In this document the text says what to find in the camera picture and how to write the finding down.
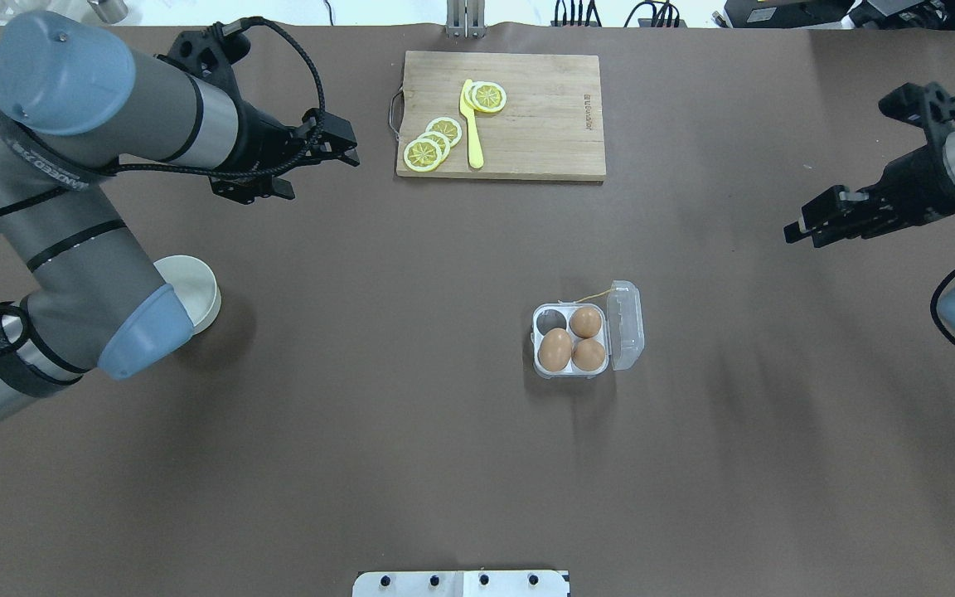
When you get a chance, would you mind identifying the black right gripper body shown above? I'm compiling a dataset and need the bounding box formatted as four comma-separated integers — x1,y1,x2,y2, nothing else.
860,147,955,237

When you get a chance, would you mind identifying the aluminium frame post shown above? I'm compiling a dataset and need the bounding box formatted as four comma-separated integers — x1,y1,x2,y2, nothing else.
444,0,487,39

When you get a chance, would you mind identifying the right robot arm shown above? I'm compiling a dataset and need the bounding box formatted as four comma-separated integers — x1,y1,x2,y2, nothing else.
783,117,955,348

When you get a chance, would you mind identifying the yellow plastic knife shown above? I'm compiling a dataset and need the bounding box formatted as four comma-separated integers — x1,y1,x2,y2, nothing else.
458,79,485,170

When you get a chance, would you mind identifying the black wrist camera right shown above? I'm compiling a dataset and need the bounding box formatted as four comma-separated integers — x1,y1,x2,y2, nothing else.
878,82,955,148

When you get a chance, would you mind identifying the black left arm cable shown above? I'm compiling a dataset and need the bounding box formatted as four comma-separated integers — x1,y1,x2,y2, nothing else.
0,17,327,359

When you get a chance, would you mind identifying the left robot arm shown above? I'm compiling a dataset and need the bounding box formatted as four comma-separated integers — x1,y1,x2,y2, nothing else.
0,11,359,422

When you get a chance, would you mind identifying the lemon slice middle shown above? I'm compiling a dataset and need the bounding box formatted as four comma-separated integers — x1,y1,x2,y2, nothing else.
417,131,452,160

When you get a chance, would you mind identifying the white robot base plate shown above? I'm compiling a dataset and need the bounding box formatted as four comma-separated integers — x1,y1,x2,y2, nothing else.
351,568,572,596

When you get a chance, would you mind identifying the clear plastic egg box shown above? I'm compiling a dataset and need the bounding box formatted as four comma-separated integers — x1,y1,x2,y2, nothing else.
530,279,647,379

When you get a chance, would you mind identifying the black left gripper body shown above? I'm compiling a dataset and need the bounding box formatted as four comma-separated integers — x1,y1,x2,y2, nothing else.
210,104,321,204

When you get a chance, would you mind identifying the white bowl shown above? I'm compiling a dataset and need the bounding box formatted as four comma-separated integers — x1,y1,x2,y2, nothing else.
154,255,222,335

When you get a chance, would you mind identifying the metal cup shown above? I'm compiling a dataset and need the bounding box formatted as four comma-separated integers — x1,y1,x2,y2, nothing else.
87,0,129,24

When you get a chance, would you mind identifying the lemon slice by knife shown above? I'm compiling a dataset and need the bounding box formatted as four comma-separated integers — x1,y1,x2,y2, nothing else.
467,80,507,114

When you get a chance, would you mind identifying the wooden cutting board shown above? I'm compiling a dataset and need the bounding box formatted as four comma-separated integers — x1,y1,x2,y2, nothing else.
395,51,607,184

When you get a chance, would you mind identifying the brown egg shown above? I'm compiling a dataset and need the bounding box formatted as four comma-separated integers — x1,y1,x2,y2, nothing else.
537,328,574,373
571,337,607,371
569,305,603,339

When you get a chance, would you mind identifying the lemon slice upper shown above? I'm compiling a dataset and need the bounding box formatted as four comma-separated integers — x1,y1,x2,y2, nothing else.
425,117,463,147

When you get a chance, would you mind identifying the lemon slice lower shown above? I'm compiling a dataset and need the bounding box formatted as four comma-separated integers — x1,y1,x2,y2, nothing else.
402,139,444,172

